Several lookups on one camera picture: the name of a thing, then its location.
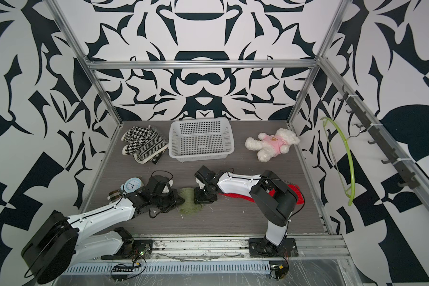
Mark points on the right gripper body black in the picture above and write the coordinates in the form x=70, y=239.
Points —
x=202, y=195

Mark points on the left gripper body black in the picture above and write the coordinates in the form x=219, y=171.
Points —
x=169, y=201

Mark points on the green knitted scarf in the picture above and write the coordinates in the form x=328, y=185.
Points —
x=189, y=207

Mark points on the red knitted scarf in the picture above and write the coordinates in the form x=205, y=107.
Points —
x=295, y=188

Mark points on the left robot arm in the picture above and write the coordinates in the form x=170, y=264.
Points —
x=63, y=241

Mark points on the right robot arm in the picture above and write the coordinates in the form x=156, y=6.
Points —
x=273, y=196

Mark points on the black white houndstooth scarf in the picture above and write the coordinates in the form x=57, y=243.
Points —
x=145, y=144

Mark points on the white plastic basket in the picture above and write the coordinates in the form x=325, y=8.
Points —
x=197, y=140

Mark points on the light blue alarm clock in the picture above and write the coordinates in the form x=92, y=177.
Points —
x=131, y=185

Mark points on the white teddy bear pink shirt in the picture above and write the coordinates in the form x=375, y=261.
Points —
x=271, y=146

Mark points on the black connector hub left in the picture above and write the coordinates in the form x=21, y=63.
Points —
x=121, y=269

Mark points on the black connector hub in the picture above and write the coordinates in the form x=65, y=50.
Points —
x=121, y=269
x=278, y=272

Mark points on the black connector hub right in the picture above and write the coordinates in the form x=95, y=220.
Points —
x=278, y=272

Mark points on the green clothes hanger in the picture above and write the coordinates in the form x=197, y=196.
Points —
x=346, y=177

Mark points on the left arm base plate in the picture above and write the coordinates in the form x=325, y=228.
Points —
x=131, y=251

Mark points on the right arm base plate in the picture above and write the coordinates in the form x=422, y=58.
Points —
x=261, y=247

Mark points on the white slotted cable duct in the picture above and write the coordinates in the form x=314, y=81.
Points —
x=161, y=268

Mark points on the grey wall hook rail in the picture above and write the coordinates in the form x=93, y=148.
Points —
x=370, y=124

